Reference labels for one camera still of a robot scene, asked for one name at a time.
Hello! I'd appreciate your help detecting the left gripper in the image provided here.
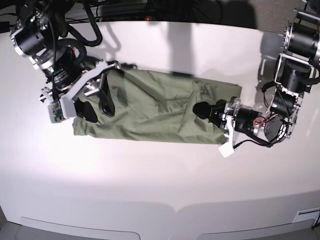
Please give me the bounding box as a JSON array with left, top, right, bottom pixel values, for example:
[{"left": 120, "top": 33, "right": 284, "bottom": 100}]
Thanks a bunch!
[{"left": 192, "top": 97, "right": 262, "bottom": 149}]

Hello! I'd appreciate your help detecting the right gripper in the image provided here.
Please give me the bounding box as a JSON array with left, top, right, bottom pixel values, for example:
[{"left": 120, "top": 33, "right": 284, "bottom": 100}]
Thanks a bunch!
[{"left": 39, "top": 60, "right": 120, "bottom": 123}]

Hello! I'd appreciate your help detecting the sage green T-shirt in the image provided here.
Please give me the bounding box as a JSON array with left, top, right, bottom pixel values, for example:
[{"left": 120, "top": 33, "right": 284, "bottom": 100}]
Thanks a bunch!
[{"left": 73, "top": 68, "right": 242, "bottom": 145}]

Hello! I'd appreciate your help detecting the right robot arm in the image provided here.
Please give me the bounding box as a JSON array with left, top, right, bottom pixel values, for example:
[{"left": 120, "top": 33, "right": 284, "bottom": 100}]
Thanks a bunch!
[{"left": 10, "top": 0, "right": 120, "bottom": 123}]

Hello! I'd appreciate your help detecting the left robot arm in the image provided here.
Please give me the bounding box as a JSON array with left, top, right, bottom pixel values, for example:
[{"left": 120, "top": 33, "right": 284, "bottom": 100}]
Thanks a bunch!
[{"left": 192, "top": 0, "right": 320, "bottom": 158}]

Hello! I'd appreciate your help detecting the black power strip red light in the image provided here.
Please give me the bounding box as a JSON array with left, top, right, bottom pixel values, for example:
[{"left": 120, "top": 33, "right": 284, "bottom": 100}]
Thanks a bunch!
[{"left": 97, "top": 7, "right": 155, "bottom": 22}]

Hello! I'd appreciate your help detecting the white label sticker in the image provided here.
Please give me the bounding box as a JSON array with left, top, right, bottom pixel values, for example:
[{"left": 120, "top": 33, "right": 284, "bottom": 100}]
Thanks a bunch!
[{"left": 292, "top": 208, "right": 320, "bottom": 224}]

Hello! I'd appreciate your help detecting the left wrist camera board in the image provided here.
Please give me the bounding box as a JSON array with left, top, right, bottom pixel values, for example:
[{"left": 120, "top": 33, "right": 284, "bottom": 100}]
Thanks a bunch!
[{"left": 218, "top": 142, "right": 237, "bottom": 158}]

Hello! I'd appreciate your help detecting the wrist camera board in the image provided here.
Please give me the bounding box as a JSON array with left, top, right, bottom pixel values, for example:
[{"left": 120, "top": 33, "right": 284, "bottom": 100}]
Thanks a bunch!
[
  {"left": 218, "top": 142, "right": 237, "bottom": 158},
  {"left": 47, "top": 101, "right": 66, "bottom": 124}
]

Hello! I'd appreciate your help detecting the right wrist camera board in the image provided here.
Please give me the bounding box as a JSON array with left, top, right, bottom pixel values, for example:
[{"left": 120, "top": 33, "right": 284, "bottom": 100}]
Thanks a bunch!
[{"left": 47, "top": 101, "right": 66, "bottom": 124}]

